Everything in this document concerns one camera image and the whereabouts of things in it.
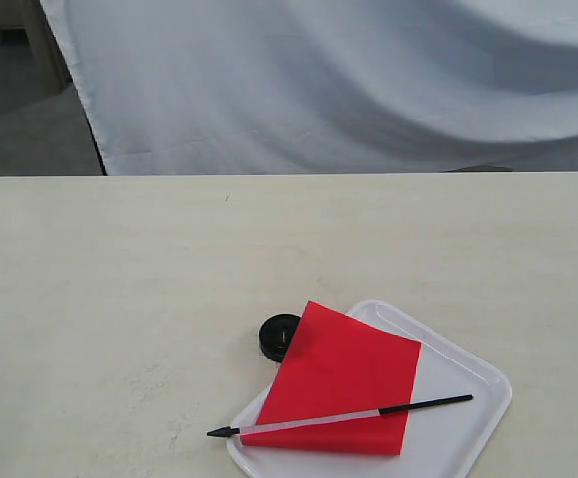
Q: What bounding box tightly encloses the red flag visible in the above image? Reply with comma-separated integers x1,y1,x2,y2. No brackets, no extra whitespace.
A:
208,301,473,456

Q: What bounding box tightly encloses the black round flag base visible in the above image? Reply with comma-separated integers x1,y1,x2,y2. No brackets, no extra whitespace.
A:
258,313,300,363

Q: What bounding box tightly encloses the white cloth backdrop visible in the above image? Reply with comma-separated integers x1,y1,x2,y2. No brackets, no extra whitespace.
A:
43,1,578,175

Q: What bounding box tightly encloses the white plastic tray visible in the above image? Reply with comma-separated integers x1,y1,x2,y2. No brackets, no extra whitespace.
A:
226,299,513,478

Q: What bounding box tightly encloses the wooden furniture in background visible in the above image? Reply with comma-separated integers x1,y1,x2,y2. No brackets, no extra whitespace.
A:
0,0,71,96

